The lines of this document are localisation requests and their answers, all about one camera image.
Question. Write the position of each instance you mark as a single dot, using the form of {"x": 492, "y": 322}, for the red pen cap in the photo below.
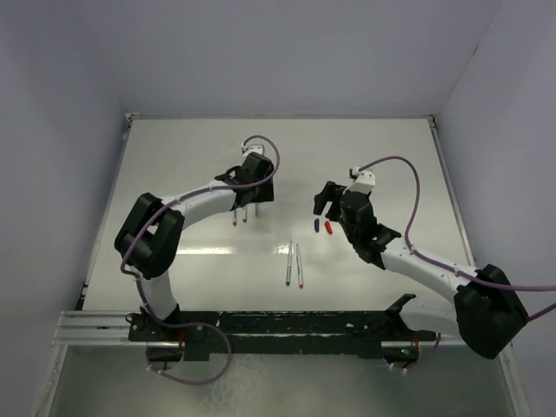
{"x": 328, "y": 227}

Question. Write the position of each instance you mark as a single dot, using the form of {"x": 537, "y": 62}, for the aluminium extrusion rail left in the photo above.
{"x": 91, "y": 328}

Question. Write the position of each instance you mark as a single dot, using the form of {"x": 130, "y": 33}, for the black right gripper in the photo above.
{"x": 331, "y": 191}

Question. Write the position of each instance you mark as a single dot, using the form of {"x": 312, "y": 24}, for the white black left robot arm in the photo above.
{"x": 150, "y": 235}

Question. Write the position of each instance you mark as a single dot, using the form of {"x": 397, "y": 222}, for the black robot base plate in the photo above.
{"x": 367, "y": 335}

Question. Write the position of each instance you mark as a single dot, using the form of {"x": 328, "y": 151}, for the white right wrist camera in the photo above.
{"x": 363, "y": 181}

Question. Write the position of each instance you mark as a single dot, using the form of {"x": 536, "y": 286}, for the silver pen blue tip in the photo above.
{"x": 289, "y": 263}

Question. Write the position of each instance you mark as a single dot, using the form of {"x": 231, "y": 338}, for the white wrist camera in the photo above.
{"x": 250, "y": 148}
{"x": 363, "y": 181}

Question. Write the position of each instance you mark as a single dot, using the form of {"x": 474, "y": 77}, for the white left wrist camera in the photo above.
{"x": 250, "y": 148}

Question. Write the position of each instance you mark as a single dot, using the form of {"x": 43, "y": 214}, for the silver pen red tip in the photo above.
{"x": 300, "y": 277}

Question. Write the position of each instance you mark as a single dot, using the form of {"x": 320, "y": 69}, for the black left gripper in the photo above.
{"x": 266, "y": 193}

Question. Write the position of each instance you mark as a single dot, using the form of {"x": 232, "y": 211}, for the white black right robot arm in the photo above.
{"x": 483, "y": 310}

